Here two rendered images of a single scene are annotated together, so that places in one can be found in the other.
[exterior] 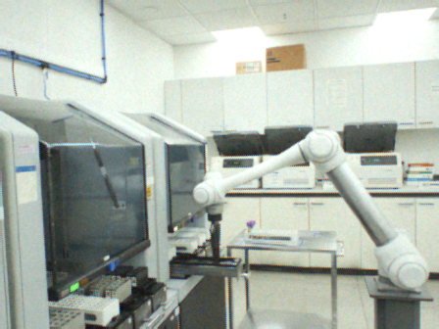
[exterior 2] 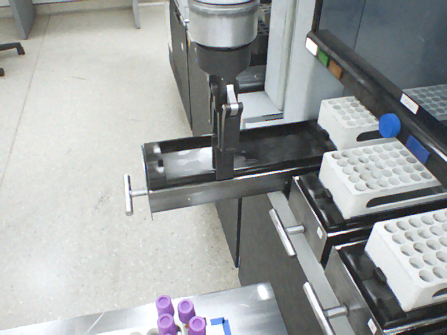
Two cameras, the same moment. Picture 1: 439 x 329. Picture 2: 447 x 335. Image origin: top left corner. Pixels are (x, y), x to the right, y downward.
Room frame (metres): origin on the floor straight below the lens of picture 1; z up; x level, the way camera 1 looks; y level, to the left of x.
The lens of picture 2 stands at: (2.38, -0.22, 1.25)
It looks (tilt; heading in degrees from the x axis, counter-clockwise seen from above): 41 degrees down; 151
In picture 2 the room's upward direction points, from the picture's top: straight up
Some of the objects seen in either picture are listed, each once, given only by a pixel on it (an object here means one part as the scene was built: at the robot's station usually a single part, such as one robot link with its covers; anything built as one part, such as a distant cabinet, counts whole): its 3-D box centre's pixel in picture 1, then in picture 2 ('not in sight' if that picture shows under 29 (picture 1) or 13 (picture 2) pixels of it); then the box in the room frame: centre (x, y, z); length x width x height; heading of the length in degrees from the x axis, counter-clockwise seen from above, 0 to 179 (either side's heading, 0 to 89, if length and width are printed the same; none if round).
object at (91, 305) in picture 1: (73, 309); not in sight; (1.30, 0.51, 0.83); 0.30 x 0.10 x 0.06; 75
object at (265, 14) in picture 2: (106, 290); (261, 16); (1.44, 0.44, 0.85); 0.12 x 0.02 x 0.06; 164
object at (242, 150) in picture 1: (238, 159); not in sight; (4.52, -0.25, 1.22); 0.62 x 0.56 x 0.64; 163
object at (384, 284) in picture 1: (395, 278); not in sight; (1.79, -0.82, 0.73); 0.22 x 0.18 x 0.06; 165
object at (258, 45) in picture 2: (140, 277); (255, 38); (1.57, 0.34, 0.85); 0.12 x 0.02 x 0.06; 165
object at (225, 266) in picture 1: (178, 265); (309, 152); (1.95, 0.22, 0.78); 0.73 x 0.14 x 0.09; 75
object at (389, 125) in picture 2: not in sight; (389, 125); (2.14, 0.15, 0.98); 0.03 x 0.01 x 0.03; 165
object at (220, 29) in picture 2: (214, 208); (223, 18); (1.95, 0.02, 1.07); 0.09 x 0.09 x 0.06
